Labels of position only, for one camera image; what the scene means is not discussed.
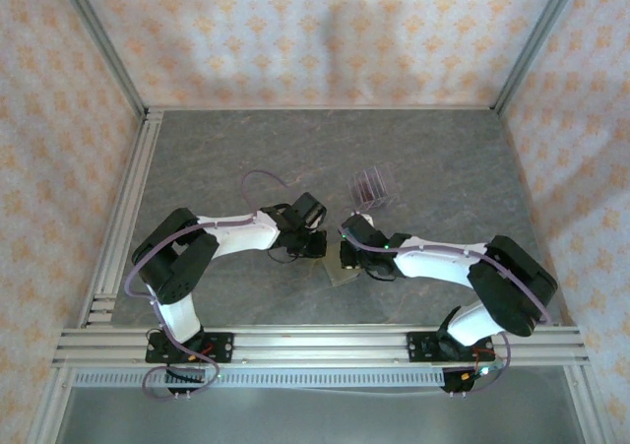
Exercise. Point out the beige card holder clear sleeves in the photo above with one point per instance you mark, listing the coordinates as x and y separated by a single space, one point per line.
339 277

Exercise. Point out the aluminium frame leg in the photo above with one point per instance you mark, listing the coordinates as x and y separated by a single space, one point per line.
585 409
49 409

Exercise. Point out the wide aluminium frame rail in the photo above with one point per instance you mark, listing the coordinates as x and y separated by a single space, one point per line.
320 345

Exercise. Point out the small circuit board with LED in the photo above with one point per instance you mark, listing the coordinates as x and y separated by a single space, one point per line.
485 371

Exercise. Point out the grey metal sheet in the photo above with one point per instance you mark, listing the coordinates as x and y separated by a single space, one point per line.
320 419

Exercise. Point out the clear acrylic card stand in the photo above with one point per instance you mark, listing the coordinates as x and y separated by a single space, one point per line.
381 193

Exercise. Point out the thin aluminium rail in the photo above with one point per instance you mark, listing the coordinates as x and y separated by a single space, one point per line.
320 107

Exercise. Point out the slotted aluminium side rail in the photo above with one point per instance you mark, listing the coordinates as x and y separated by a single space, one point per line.
130 208

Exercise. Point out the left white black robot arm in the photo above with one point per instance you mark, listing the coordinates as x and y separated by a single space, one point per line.
236 232

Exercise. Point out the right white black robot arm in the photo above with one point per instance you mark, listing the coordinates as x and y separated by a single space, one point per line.
433 264

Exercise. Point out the red credit card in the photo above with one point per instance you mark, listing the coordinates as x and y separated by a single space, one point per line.
365 189

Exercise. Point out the aluminium frame post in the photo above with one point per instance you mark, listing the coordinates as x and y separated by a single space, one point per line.
103 45
536 40

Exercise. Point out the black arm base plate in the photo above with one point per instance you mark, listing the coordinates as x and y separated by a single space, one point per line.
418 345
221 348

